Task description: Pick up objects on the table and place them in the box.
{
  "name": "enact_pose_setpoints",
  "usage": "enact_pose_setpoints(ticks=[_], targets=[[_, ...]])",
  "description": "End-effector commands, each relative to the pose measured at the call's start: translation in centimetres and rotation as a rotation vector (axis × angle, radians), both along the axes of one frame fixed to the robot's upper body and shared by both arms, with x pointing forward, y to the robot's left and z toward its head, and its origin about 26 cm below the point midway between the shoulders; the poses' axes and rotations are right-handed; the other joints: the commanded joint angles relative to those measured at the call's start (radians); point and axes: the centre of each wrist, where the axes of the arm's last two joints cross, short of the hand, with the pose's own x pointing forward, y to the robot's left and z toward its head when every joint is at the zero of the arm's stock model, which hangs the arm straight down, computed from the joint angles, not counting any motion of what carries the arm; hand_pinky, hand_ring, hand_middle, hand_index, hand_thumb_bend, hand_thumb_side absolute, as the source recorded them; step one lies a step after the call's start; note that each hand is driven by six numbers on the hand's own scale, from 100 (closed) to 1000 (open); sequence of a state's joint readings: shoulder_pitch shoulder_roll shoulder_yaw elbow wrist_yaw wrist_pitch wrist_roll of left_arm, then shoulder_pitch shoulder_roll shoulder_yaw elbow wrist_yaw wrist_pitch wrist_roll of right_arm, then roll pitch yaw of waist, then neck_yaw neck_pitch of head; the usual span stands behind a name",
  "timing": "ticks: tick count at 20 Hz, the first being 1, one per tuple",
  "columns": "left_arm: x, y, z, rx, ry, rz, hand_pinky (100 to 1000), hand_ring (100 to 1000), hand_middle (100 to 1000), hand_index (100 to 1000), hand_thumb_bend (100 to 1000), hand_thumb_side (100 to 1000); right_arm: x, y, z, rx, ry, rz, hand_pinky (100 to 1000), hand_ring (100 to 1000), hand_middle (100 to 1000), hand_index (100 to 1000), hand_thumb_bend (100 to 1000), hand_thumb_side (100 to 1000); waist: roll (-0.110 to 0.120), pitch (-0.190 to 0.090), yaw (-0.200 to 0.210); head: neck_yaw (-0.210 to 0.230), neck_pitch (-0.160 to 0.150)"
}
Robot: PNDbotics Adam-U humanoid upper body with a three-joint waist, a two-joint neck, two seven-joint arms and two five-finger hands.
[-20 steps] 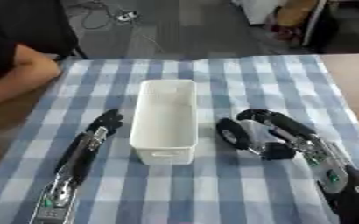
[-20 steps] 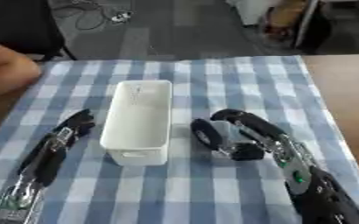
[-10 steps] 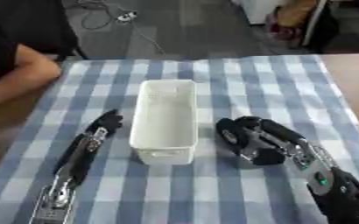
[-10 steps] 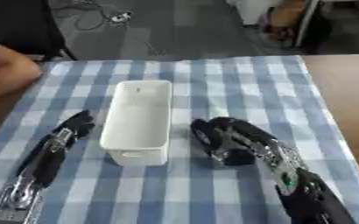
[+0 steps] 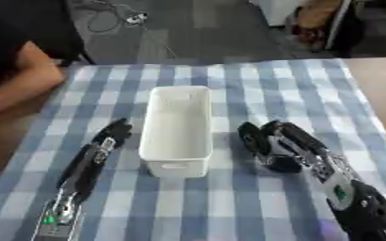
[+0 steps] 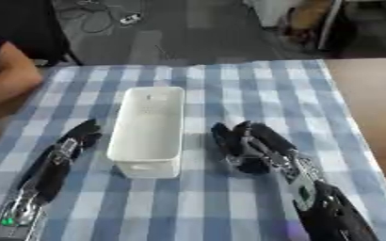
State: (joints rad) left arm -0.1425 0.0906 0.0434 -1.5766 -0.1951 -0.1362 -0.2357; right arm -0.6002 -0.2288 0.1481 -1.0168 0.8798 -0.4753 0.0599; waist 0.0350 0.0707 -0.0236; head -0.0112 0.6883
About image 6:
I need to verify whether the brown bag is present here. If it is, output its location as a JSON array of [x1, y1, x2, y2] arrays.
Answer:
[[281, 0, 342, 45]]

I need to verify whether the white plastic box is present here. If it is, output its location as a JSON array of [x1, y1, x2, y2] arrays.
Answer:
[[105, 86, 186, 179]]

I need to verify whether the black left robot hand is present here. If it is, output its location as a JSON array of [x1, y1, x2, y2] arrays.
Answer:
[[16, 118, 105, 205]]

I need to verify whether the white power strip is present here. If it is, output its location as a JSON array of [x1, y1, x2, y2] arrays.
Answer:
[[119, 12, 144, 26]]

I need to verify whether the person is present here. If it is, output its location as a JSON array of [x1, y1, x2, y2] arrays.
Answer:
[[0, 0, 87, 111]]

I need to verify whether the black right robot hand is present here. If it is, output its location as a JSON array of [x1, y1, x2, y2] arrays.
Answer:
[[209, 120, 302, 176]]

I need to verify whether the black cable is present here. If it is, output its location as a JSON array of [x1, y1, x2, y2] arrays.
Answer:
[[55, 0, 147, 34]]

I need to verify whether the white cabinet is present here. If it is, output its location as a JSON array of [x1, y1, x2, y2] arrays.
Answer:
[[244, 0, 302, 28]]

